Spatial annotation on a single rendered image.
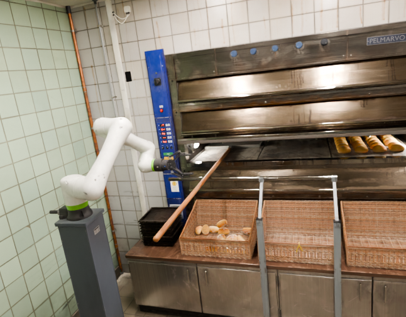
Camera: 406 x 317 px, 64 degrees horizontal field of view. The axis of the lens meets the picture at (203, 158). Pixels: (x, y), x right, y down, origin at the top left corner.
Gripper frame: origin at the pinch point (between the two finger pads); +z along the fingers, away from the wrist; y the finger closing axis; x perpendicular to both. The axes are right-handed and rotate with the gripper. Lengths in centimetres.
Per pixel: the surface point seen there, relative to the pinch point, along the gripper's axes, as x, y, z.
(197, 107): -55, -32, -9
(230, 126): -53, -15, 18
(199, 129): -53, -15, -9
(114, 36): -53, -97, -74
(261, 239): 5, 53, 46
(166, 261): -1, 79, -30
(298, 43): -54, -72, 73
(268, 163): -55, 17, 46
